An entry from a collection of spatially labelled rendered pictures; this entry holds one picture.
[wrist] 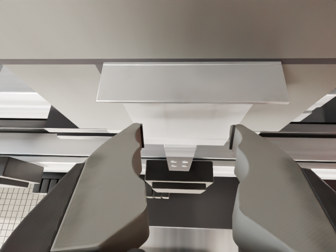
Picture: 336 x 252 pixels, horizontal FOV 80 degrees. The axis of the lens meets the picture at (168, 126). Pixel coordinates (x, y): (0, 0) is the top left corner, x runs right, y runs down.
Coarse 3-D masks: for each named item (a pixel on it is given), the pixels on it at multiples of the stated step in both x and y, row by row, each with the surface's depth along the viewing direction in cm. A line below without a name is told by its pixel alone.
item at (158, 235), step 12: (156, 228) 17; (168, 228) 17; (180, 228) 17; (192, 228) 17; (204, 228) 17; (216, 228) 17; (156, 240) 16; (168, 240) 16; (180, 240) 16; (192, 240) 16; (204, 240) 16; (216, 240) 16; (228, 240) 16
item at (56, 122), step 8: (56, 112) 20; (48, 120) 19; (56, 120) 19; (64, 120) 19; (48, 128) 19; (56, 128) 19; (64, 128) 19; (72, 128) 19; (80, 128) 19; (88, 128) 19; (96, 128) 19; (104, 128) 19; (64, 136) 21; (72, 136) 21; (80, 136) 21; (88, 136) 21; (96, 136) 21; (104, 136) 21; (112, 136) 21
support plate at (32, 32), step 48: (0, 0) 7; (48, 0) 7; (96, 0) 7; (144, 0) 7; (192, 0) 7; (240, 0) 7; (288, 0) 7; (0, 48) 9; (48, 48) 9; (96, 48) 9; (144, 48) 9; (192, 48) 9; (240, 48) 9; (288, 48) 9; (48, 96) 13; (96, 96) 13
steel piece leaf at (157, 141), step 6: (144, 138) 20; (150, 138) 20; (156, 138) 20; (162, 138) 20; (168, 138) 20; (174, 138) 20; (180, 138) 20; (186, 138) 20; (192, 138) 20; (198, 138) 20; (204, 138) 20; (186, 144) 22; (192, 144) 22; (198, 144) 21; (204, 144) 21; (210, 144) 21; (216, 144) 21; (222, 144) 21
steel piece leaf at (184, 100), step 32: (128, 64) 10; (160, 64) 10; (192, 64) 10; (224, 64) 10; (256, 64) 9; (128, 96) 9; (160, 96) 9; (192, 96) 9; (224, 96) 9; (256, 96) 9; (288, 96) 9; (160, 128) 17; (192, 128) 17; (224, 128) 17
